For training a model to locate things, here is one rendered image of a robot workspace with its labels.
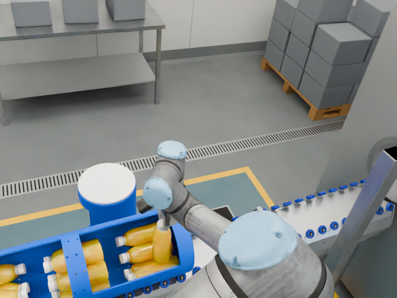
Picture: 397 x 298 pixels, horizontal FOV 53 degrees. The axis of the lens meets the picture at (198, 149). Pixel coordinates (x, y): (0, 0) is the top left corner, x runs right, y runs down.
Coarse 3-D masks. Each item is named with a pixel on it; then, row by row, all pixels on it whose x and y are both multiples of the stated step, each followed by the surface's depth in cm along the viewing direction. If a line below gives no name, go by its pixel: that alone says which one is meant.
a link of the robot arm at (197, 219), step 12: (192, 204) 118; (180, 216) 119; (192, 216) 113; (204, 216) 108; (216, 216) 106; (192, 228) 112; (204, 228) 105; (216, 228) 101; (204, 240) 105; (216, 240) 98; (324, 264) 68; (324, 288) 65
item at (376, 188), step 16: (384, 160) 129; (368, 176) 137; (384, 176) 130; (368, 192) 138; (384, 192) 136; (352, 208) 147; (368, 208) 140; (352, 224) 149; (368, 224) 148; (336, 240) 159; (352, 240) 152; (336, 256) 161; (336, 272) 167
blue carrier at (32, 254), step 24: (144, 216) 159; (48, 240) 147; (72, 240) 146; (192, 240) 156; (0, 264) 154; (72, 264) 140; (120, 264) 171; (192, 264) 158; (48, 288) 160; (72, 288) 139; (120, 288) 148
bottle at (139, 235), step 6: (156, 222) 167; (132, 228) 164; (138, 228) 163; (144, 228) 163; (150, 228) 164; (126, 234) 162; (132, 234) 161; (138, 234) 161; (144, 234) 162; (150, 234) 163; (126, 240) 161; (132, 240) 160; (138, 240) 161; (144, 240) 162; (150, 240) 164
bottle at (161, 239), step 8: (160, 232) 147; (168, 232) 148; (152, 240) 152; (160, 240) 148; (168, 240) 150; (152, 248) 155; (160, 248) 151; (168, 248) 153; (152, 256) 159; (160, 256) 154; (168, 256) 157
